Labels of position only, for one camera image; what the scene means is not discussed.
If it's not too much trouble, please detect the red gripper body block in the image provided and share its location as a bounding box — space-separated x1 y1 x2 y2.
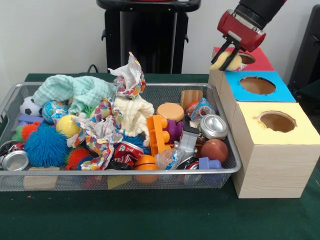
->
216 9 267 53

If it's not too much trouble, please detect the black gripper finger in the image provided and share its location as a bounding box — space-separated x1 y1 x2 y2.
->
221 44 241 72
211 37 235 65

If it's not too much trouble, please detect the yellow plush toy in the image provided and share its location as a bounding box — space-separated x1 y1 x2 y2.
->
209 51 248 73

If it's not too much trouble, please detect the cream muslin cloth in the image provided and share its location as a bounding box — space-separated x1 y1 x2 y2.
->
113 96 155 146

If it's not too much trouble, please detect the mint knitted cloth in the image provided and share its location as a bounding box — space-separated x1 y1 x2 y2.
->
32 74 118 115

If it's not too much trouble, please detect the blue fuzzy ball with eyes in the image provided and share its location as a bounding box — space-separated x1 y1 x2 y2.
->
24 123 71 168

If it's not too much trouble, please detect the wooden box with three holes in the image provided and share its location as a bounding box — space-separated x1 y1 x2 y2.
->
208 46 320 200

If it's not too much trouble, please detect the clear mesh bin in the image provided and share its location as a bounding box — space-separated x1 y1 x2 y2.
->
0 82 242 192

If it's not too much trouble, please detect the black chair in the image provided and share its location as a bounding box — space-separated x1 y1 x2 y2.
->
287 3 320 88

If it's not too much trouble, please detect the silver drink can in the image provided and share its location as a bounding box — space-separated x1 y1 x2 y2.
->
199 114 228 140

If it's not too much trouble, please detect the purple spiky toy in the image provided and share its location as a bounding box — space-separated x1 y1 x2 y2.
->
167 119 185 145

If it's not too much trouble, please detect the brown football toy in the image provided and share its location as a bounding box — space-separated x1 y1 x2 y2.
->
200 138 229 165

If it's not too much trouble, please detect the orange plastic block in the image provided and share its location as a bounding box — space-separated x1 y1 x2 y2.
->
146 114 177 156

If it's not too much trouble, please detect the blue spiky ball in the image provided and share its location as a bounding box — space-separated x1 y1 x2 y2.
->
122 134 151 155

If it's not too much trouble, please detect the orange basketball toy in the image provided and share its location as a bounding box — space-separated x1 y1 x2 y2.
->
133 154 160 185

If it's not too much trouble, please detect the dark green tablecloth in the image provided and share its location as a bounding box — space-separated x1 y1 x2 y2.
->
0 72 320 240

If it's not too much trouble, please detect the globe print ball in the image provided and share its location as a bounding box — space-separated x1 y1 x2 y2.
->
41 101 70 125

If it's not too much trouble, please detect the black and white soccer ball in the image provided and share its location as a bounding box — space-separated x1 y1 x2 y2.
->
19 96 43 117

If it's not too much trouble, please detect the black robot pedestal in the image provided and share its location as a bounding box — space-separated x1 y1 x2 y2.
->
96 0 202 75

